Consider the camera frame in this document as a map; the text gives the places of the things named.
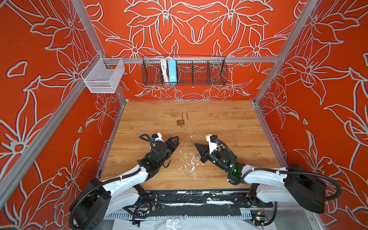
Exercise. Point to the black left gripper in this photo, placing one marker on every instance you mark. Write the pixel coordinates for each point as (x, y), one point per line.
(169, 139)

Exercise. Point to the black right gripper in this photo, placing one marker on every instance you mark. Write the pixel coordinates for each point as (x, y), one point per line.
(205, 148)

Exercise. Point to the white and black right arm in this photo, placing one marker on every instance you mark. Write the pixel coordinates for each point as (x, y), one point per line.
(292, 184)

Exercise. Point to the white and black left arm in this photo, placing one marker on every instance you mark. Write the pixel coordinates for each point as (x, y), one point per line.
(100, 198)

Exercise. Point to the light blue box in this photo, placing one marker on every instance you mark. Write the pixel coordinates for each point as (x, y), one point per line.
(172, 71)

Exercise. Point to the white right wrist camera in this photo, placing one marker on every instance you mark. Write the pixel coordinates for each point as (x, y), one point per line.
(212, 140)

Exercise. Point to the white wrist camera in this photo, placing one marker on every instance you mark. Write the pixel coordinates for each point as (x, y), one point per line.
(212, 140)
(157, 137)

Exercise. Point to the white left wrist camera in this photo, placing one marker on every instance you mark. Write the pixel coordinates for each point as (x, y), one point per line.
(157, 137)

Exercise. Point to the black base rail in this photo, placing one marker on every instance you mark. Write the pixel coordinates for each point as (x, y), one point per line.
(208, 203)

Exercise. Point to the black wire wall basket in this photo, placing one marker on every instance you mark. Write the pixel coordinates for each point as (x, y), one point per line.
(191, 70)

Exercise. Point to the white mesh wall basket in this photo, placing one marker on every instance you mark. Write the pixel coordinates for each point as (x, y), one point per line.
(103, 75)

